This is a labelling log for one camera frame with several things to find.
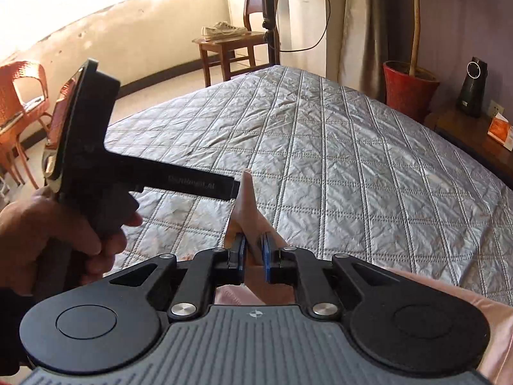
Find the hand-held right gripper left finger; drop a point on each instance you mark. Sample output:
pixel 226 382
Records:
pixel 239 262

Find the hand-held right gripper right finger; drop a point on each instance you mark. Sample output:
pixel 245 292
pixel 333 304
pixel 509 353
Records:
pixel 265 262

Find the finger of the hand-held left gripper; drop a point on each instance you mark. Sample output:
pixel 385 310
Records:
pixel 180 180

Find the pink garment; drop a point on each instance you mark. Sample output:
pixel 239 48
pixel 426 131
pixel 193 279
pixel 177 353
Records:
pixel 248 208

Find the person's left hand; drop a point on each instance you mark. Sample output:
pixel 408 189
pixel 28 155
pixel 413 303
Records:
pixel 36 232

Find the orange wicker chair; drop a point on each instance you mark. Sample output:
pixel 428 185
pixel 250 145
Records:
pixel 20 84
pixel 64 100

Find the wooden chair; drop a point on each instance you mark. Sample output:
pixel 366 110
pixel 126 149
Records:
pixel 224 54

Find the grey quilted bed cover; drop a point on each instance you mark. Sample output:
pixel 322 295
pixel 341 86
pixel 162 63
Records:
pixel 340 148

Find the beige sneaker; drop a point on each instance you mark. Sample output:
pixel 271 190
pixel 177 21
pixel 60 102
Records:
pixel 222 25
pixel 224 34

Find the black standing fan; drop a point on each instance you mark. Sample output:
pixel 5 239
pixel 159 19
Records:
pixel 268 8

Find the red plant pot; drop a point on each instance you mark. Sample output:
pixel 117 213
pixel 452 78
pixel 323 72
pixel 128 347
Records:
pixel 408 96

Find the long wooden cabinet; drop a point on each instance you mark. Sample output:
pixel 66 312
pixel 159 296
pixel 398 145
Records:
pixel 461 132

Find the beige curtain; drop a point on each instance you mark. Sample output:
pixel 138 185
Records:
pixel 364 20

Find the orange tissue box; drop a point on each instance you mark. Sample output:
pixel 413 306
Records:
pixel 501 130

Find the black speaker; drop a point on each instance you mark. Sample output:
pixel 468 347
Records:
pixel 473 88

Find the potted tree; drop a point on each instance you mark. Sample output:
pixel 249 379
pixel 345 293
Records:
pixel 415 28

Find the white wall socket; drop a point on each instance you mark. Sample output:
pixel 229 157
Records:
pixel 498 109

